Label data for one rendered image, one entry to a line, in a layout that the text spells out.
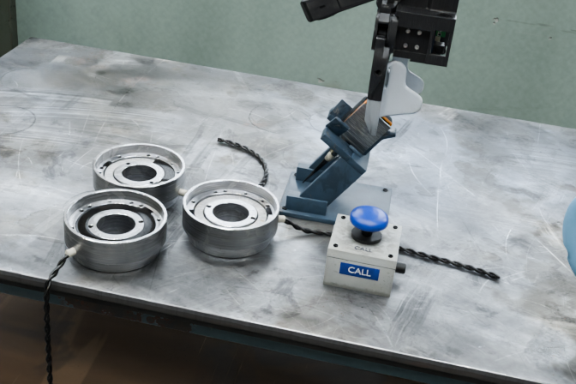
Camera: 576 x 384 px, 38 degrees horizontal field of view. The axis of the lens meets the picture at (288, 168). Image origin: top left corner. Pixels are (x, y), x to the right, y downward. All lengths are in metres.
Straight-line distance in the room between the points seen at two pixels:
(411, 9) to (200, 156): 0.36
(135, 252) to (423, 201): 0.38
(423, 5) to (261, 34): 1.69
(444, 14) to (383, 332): 0.33
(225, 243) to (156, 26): 1.82
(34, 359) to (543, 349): 0.64
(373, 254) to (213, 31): 1.81
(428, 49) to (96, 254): 0.40
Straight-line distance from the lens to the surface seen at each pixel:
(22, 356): 1.15
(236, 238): 0.86
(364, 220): 0.84
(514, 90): 2.54
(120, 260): 0.84
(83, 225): 0.88
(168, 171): 0.98
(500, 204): 1.07
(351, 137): 0.95
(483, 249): 0.97
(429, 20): 0.87
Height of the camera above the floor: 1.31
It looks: 28 degrees down
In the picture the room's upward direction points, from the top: 6 degrees clockwise
